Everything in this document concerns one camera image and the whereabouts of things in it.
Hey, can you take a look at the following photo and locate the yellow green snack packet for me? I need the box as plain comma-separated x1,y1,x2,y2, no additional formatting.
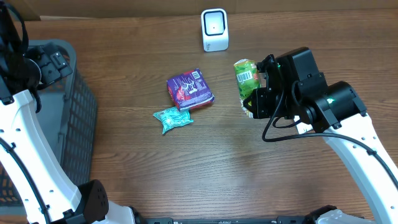
234,59,261,118

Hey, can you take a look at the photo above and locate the mint green wipes packet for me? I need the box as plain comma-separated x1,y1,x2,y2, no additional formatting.
153,106,193,134

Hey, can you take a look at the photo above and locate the white barcode scanner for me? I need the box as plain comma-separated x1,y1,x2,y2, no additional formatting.
201,8,229,52

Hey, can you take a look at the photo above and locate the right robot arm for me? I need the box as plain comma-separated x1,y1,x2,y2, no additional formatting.
243,47,397,223

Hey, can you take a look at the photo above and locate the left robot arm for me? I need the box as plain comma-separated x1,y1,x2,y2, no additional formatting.
1,2,137,223

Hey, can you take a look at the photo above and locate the purple sanitary pad pack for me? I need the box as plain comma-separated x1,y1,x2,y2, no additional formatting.
166,68,215,111

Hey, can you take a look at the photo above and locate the grey plastic mesh basket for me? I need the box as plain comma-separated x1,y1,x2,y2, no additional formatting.
0,39,98,215

